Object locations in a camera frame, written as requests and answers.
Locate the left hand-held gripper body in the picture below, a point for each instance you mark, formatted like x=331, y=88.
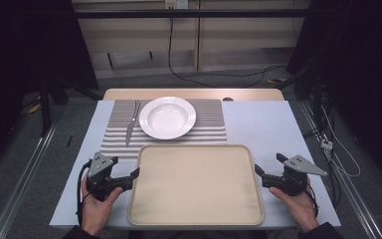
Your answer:
x=99, y=164

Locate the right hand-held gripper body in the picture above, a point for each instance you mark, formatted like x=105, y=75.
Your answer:
x=290, y=181

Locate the person's right hand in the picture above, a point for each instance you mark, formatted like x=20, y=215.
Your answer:
x=298, y=207

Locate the person's left hand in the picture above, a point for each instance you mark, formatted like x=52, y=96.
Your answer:
x=96, y=210

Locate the silver table knife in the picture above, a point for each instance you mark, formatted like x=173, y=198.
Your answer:
x=130, y=129

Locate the white power strip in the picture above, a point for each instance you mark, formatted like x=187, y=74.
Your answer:
x=326, y=144

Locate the beige rectangular tray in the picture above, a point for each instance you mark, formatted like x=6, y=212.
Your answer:
x=195, y=186

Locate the white round plate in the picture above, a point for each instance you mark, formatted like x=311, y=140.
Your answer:
x=167, y=118

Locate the striped placemat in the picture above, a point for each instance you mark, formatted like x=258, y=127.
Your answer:
x=209, y=122

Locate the small dark table hole cap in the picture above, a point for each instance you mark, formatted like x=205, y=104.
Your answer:
x=228, y=99

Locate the black metal stand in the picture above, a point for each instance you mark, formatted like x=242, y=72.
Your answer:
x=45, y=106

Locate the black horizontal bar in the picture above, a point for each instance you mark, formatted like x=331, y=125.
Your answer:
x=192, y=13

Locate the metal floor rail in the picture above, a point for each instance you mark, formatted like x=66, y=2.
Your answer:
x=21, y=181
x=348, y=186

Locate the white wall socket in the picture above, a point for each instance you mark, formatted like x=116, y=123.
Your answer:
x=176, y=3

